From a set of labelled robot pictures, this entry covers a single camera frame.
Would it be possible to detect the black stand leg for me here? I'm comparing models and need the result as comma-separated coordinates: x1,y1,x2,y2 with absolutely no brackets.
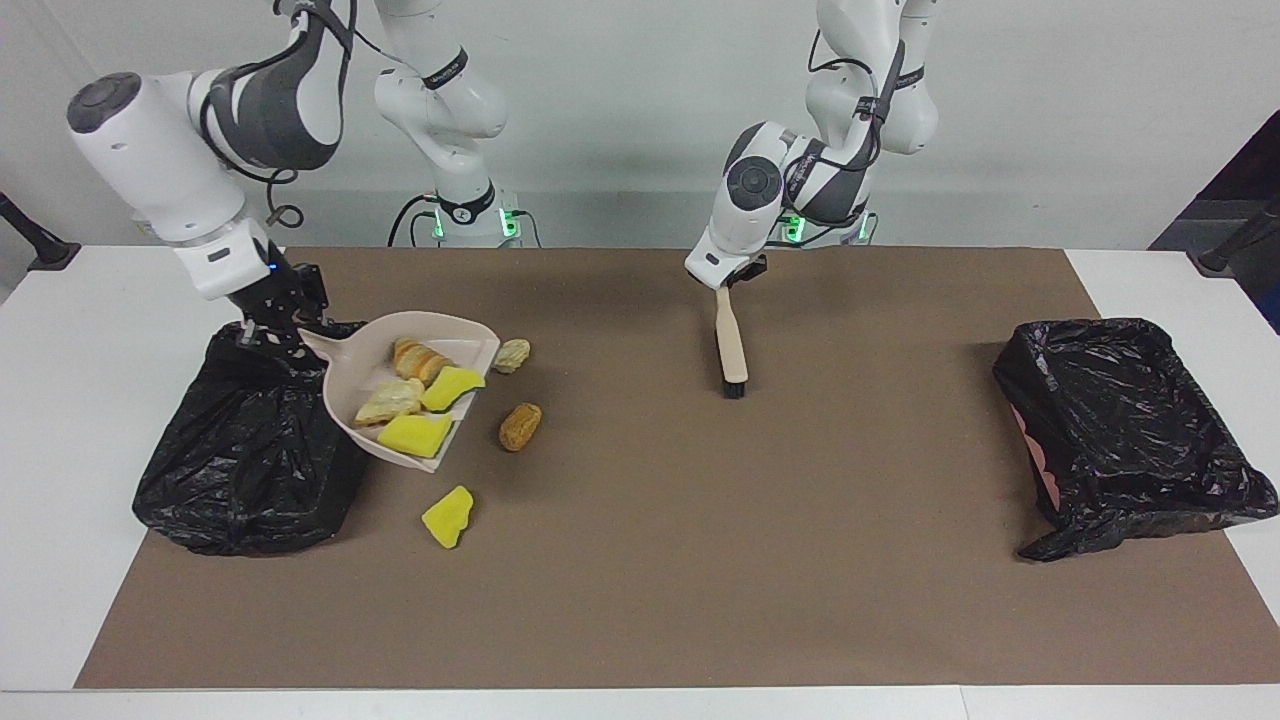
0,190,81,273
1187,195,1280,276

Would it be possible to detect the white wall socket box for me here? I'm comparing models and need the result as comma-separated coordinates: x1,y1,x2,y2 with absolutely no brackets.
130,192,176,241

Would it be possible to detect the brown table mat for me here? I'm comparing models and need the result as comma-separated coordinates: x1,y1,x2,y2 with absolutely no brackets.
75,247,1280,689

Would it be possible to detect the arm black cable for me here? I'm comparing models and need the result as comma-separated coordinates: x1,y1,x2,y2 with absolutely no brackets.
808,30,906,171
200,0,361,229

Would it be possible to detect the beige plastic dustpan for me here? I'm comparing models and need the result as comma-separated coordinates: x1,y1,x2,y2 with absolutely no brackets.
298,311,501,474

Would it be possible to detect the beige hand brush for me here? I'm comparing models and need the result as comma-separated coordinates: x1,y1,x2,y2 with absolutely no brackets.
714,285,749,400

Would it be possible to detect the black bag lined pink bin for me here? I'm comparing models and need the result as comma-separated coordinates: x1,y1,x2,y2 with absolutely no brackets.
992,318,1280,562

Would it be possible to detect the large yellow sponge piece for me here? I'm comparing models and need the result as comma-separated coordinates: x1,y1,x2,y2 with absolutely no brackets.
377,414,454,459

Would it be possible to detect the brown bread roll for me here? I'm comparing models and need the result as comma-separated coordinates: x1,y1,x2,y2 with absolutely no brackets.
498,402,544,453

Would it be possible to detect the right base black cable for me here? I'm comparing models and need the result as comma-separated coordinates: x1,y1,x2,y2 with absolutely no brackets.
388,193,443,248

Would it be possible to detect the striped croissant piece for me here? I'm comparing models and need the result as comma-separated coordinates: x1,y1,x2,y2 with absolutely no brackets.
392,338,453,386

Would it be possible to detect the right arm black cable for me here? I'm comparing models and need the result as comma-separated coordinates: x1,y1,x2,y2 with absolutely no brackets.
200,0,361,229

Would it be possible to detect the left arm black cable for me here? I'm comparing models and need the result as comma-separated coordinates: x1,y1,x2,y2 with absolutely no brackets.
808,30,906,171

